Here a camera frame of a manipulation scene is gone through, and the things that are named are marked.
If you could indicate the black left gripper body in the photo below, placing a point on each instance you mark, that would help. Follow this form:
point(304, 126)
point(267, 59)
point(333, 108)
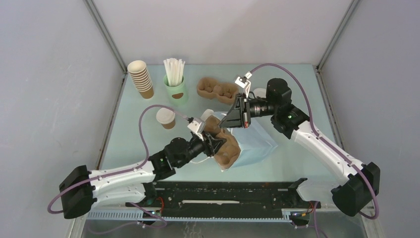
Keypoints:
point(196, 146)

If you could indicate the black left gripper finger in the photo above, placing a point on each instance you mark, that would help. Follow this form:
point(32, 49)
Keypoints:
point(209, 135)
point(212, 146)

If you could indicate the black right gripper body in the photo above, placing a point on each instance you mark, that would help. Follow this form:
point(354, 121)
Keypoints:
point(261, 107)

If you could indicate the brown cardboard cup carrier tray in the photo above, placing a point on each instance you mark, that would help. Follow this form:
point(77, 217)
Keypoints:
point(229, 153)

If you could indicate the white plastic cup lid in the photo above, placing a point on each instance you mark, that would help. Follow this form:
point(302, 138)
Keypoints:
point(165, 116)

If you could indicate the white paper bag with handles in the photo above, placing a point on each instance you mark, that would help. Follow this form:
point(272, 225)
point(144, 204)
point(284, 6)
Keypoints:
point(206, 115)

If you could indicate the brown paper coffee cup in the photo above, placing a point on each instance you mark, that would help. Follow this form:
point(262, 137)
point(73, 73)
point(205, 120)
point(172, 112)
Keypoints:
point(169, 125)

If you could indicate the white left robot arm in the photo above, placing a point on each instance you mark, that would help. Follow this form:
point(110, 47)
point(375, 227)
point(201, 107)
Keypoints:
point(83, 190)

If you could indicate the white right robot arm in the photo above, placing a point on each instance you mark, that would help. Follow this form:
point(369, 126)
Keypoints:
point(358, 182)

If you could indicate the stack of white lids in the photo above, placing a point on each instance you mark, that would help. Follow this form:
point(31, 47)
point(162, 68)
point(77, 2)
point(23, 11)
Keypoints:
point(259, 93)

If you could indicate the brown cardboard cup carrier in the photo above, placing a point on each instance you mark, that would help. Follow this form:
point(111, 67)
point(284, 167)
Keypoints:
point(211, 88)

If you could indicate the green straw holder jar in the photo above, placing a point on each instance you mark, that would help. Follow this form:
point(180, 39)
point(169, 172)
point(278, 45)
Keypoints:
point(178, 95)

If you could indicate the bundle of white wrapped straws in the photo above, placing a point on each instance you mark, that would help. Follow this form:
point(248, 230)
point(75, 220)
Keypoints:
point(174, 71)

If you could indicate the stack of brown paper cups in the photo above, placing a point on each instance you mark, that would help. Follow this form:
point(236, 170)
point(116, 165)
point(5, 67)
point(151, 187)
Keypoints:
point(141, 79)

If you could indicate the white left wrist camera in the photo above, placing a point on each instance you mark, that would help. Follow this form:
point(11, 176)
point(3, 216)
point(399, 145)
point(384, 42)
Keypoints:
point(196, 125)

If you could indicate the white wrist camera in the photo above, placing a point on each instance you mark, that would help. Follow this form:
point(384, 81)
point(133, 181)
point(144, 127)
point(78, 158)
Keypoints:
point(196, 125)
point(244, 83)

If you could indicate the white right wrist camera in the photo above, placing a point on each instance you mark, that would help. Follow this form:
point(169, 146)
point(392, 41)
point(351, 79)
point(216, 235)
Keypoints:
point(244, 83)

